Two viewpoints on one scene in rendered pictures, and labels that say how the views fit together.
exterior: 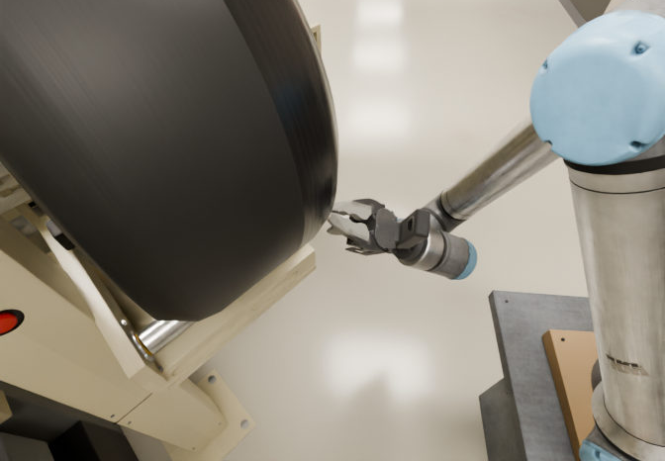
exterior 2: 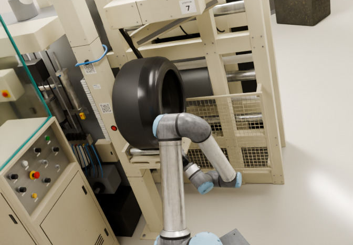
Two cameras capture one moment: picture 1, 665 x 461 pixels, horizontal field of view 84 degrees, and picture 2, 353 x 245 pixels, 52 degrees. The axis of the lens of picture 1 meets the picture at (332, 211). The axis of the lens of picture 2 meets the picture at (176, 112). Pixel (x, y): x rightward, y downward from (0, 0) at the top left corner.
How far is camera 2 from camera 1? 1.86 m
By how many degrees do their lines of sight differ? 54
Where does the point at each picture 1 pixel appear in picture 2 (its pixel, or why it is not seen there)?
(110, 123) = (118, 102)
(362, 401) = not seen: outside the picture
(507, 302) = (233, 234)
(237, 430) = not seen: hidden behind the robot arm
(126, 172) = (117, 108)
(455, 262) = (195, 182)
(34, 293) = not seen: hidden behind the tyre
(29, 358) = (115, 139)
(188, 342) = (138, 158)
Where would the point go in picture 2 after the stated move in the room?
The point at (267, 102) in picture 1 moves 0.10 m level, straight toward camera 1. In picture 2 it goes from (137, 107) to (123, 116)
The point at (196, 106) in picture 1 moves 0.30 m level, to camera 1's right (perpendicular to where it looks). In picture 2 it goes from (127, 104) to (150, 123)
